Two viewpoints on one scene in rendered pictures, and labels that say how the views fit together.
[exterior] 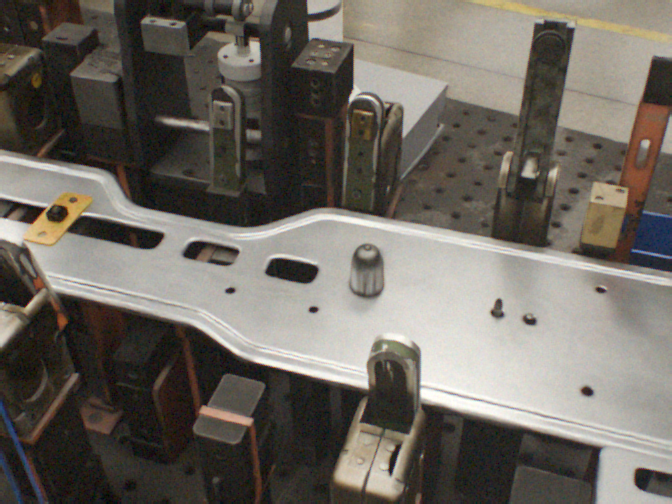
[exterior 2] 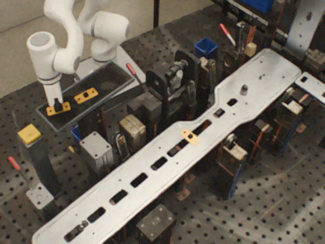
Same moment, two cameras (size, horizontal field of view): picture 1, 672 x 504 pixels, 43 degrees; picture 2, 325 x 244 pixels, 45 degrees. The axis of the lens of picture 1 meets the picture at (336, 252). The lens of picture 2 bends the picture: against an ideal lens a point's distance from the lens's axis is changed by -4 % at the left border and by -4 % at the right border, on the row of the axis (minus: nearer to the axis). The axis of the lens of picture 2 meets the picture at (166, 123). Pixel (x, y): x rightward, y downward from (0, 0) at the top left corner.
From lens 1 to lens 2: 145 cm
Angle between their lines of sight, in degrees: 45
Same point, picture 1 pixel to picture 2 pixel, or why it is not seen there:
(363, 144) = (213, 70)
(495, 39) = not seen: outside the picture
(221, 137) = (191, 92)
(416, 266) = (241, 82)
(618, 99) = not seen: hidden behind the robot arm
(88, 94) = (155, 111)
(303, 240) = (223, 96)
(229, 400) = (262, 125)
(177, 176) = (173, 112)
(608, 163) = (161, 36)
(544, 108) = (240, 39)
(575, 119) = (49, 27)
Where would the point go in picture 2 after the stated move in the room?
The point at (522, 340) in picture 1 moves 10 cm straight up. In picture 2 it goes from (268, 78) to (273, 63)
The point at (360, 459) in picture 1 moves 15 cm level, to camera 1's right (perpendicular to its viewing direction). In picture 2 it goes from (295, 108) to (303, 85)
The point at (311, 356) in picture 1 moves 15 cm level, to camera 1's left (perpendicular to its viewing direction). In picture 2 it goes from (259, 108) to (247, 135)
